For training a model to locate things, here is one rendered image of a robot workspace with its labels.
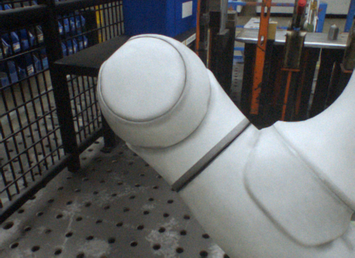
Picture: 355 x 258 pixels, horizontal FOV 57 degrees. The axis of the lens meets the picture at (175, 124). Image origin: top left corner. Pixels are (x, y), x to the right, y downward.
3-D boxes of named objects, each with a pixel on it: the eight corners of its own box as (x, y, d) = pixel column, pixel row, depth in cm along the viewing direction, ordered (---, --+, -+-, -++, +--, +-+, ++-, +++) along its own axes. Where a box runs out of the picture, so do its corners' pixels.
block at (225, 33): (224, 98, 145) (229, 28, 131) (218, 108, 134) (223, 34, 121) (217, 97, 145) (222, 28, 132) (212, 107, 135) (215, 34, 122)
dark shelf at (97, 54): (220, 21, 148) (220, 14, 147) (138, 83, 72) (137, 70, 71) (174, 18, 155) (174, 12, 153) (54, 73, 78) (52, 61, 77)
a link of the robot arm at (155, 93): (106, 106, 40) (177, 186, 39) (46, 77, 25) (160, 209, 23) (170, 47, 40) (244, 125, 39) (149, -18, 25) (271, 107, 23)
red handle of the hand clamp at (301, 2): (304, 23, 104) (310, -2, 88) (303, 29, 103) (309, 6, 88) (290, 22, 105) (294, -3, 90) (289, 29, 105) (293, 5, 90)
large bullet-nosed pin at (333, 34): (335, 42, 116) (339, 23, 113) (336, 44, 113) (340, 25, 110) (326, 42, 117) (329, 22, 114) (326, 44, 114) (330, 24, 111)
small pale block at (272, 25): (264, 120, 124) (277, 21, 108) (263, 125, 121) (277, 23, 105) (254, 119, 125) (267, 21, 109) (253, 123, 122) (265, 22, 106)
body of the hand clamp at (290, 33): (289, 127, 119) (306, 28, 104) (288, 135, 114) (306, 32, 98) (272, 124, 121) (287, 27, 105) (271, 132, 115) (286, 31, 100)
